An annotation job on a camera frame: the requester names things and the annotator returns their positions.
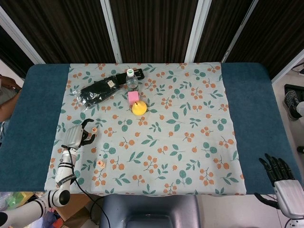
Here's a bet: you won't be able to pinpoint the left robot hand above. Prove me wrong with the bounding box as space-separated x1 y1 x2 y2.
62 118 98 151

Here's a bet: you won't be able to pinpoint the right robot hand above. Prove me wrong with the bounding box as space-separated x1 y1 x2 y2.
254 153 304 218

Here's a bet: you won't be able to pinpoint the black gloves in plastic bag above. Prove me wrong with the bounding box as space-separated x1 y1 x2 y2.
73 75 124 112

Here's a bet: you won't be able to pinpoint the yellow pear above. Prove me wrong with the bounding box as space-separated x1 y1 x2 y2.
132 101 148 116

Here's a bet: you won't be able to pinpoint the brown cardboard box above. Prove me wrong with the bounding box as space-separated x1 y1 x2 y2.
58 197 92 228

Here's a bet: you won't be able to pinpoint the clear plastic water bottle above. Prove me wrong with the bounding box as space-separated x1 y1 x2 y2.
125 68 139 92

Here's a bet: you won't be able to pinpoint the floral fruit print tablecloth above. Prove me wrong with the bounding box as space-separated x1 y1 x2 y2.
44 62 245 197

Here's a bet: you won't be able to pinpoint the green plastic bag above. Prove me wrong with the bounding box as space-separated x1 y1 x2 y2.
0 191 34 214

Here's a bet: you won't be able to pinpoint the dark patterned sneaker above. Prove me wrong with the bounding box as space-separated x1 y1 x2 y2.
282 90 302 122

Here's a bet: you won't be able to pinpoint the grey blue padded seat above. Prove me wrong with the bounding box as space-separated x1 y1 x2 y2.
98 194 201 228

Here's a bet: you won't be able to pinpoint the dark ribbed partition panel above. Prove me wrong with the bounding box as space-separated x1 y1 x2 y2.
187 0 259 64
0 0 119 65
223 0 304 83
105 0 209 64

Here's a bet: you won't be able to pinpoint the black power cable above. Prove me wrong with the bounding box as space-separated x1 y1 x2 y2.
62 146 112 228

